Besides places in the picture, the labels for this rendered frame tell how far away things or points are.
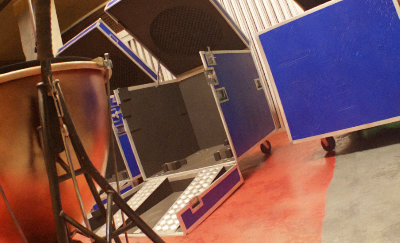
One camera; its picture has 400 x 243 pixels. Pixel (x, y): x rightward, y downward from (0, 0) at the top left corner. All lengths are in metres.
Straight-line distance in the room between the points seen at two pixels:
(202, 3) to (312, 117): 1.38
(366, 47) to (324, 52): 0.29
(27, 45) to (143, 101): 2.90
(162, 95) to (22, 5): 3.24
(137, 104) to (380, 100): 2.01
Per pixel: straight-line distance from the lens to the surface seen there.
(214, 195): 2.03
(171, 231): 1.84
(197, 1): 2.93
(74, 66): 0.74
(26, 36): 5.51
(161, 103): 3.27
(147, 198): 2.45
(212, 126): 3.48
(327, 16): 2.07
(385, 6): 1.96
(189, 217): 1.79
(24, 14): 5.63
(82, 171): 0.65
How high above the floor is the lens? 0.60
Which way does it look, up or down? level
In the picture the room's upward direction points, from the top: 18 degrees counter-clockwise
